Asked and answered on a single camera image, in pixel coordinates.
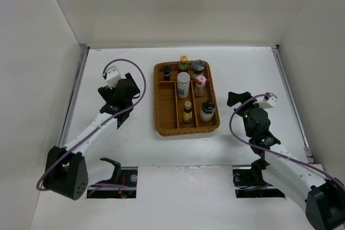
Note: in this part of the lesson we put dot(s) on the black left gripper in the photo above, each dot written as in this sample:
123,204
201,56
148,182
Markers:
108,93

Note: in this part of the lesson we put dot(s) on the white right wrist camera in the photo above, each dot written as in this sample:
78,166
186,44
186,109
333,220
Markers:
269,101

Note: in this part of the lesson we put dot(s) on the black cap salt grinder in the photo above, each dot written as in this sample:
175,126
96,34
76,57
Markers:
198,67

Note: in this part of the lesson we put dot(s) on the black stopper white bottle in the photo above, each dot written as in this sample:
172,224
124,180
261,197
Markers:
207,111

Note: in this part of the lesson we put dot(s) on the silver lid tall jar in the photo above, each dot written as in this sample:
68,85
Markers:
183,83

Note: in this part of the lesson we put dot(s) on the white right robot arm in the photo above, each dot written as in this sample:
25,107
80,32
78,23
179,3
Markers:
318,194

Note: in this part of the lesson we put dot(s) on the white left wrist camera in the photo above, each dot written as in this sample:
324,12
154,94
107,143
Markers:
111,75

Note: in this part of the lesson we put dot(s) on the yellow label brown bottle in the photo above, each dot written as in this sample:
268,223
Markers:
187,112

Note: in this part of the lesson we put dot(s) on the yellow cap sauce bottle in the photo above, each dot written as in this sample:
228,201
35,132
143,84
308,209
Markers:
183,64

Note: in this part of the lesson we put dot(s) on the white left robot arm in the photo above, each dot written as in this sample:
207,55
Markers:
69,169

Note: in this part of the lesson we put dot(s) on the pink lid spice jar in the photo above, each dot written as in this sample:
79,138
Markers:
199,89

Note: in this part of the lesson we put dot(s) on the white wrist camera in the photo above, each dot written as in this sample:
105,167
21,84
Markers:
111,75
269,101

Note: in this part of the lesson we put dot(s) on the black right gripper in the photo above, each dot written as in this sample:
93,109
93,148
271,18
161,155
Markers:
234,98

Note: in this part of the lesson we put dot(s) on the brown wicker divided tray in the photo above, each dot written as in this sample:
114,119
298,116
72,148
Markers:
177,116

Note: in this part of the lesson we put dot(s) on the small black cap bottle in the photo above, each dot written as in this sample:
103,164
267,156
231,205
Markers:
166,71

